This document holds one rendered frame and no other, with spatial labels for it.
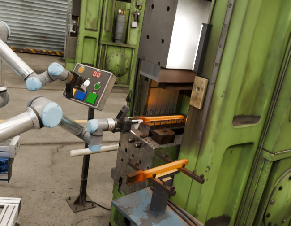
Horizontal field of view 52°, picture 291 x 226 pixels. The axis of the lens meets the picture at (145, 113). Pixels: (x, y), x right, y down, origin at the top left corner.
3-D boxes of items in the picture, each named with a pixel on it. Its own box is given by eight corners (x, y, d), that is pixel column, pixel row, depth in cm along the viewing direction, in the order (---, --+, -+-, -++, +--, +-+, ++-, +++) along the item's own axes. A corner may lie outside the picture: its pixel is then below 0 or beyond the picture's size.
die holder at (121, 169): (141, 212, 189) (153, 147, 175) (113, 180, 217) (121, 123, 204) (204, 193, 221) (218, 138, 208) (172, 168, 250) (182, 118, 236)
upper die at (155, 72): (157, 82, 179) (160, 66, 176) (139, 73, 194) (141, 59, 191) (207, 82, 203) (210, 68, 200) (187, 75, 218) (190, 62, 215)
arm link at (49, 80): (28, 79, 176) (44, 71, 174) (36, 76, 187) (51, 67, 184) (35, 91, 178) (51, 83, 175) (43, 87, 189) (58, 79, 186)
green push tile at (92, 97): (93, 104, 214) (97, 94, 215) (85, 101, 217) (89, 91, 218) (94, 105, 215) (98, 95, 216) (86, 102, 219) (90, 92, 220)
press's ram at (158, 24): (175, 71, 165) (190, -6, 153) (137, 57, 194) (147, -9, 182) (225, 73, 190) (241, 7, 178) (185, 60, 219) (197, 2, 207)
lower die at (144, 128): (147, 136, 189) (150, 124, 187) (131, 124, 205) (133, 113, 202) (195, 131, 214) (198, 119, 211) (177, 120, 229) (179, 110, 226)
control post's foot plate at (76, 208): (74, 213, 248) (74, 204, 245) (64, 198, 265) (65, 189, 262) (97, 207, 261) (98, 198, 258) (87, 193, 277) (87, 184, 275)
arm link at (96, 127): (84, 131, 175) (86, 117, 173) (101, 129, 182) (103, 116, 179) (90, 136, 169) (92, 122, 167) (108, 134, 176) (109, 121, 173)
